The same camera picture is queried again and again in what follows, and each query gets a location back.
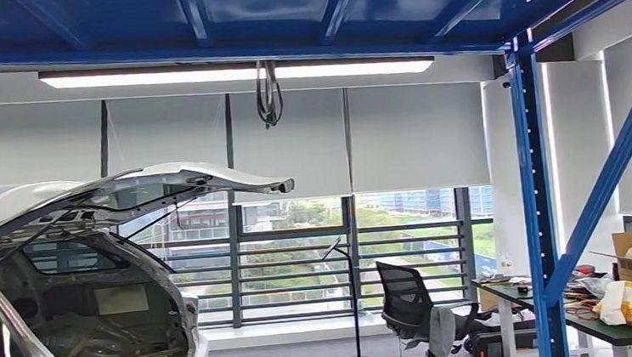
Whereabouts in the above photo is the grey cloth on chair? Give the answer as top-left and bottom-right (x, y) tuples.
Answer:
(424, 304), (460, 357)

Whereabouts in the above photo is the black mesh office chair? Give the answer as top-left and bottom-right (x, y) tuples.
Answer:
(373, 253), (486, 357)

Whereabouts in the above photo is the blue steel shelf rack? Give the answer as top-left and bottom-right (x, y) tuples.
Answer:
(0, 0), (632, 357)

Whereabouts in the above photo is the black equipment case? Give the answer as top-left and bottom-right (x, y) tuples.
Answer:
(469, 326), (539, 357)

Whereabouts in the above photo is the hanging black cable loop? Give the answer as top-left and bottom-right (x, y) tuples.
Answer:
(252, 59), (286, 130)

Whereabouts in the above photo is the long ceiling light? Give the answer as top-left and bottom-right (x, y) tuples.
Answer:
(37, 41), (437, 104)

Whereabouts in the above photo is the grey window railing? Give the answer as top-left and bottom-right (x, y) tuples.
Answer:
(145, 217), (500, 330)

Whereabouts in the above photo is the black floor lamp stand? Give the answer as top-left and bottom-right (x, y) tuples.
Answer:
(320, 235), (381, 357)

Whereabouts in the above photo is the black-top desk with white legs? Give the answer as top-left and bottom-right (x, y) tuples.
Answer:
(469, 266), (632, 357)

